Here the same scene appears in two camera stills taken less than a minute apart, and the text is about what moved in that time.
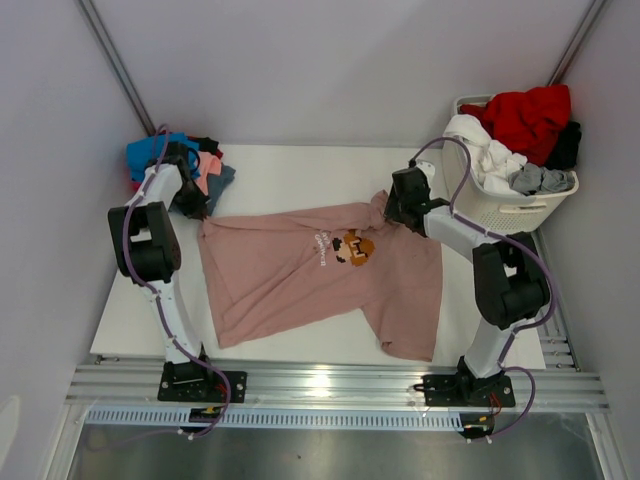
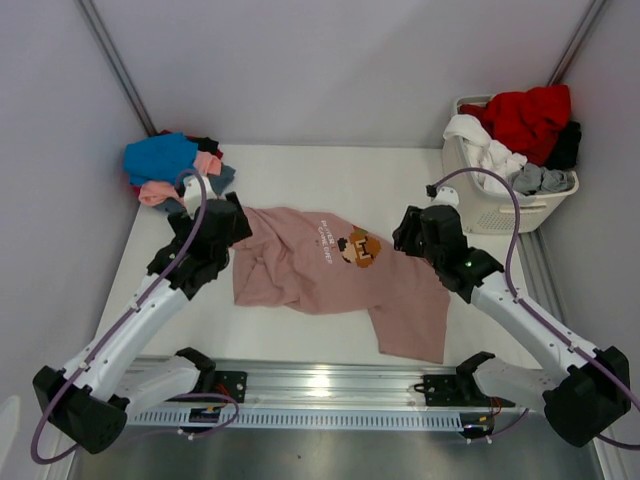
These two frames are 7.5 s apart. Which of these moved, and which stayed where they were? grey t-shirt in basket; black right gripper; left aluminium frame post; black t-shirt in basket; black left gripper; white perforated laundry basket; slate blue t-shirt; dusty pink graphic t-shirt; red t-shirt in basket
Moved: black left gripper; dusty pink graphic t-shirt; black right gripper
Stayed: grey t-shirt in basket; white perforated laundry basket; left aluminium frame post; red t-shirt in basket; slate blue t-shirt; black t-shirt in basket
